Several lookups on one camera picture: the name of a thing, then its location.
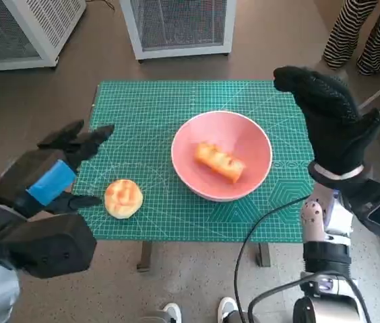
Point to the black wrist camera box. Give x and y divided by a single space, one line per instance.
378 208
52 245

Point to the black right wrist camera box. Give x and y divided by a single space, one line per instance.
378 208

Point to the pink bowl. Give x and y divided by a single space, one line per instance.
190 161

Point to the person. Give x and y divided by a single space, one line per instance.
343 33

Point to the round toy bread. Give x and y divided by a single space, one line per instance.
124 198

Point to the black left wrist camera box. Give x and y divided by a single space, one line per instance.
52 245

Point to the white mesh cabinet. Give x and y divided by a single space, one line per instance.
45 20
180 23

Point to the white shoe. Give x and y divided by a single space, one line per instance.
172 313
227 307

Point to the dark table leg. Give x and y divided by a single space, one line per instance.
264 254
145 255

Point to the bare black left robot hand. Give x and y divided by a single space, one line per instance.
28 178

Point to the green cutting mat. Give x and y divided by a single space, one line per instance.
149 101

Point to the oblong toy bread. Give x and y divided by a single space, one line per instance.
220 161

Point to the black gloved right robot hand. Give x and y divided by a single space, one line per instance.
335 128

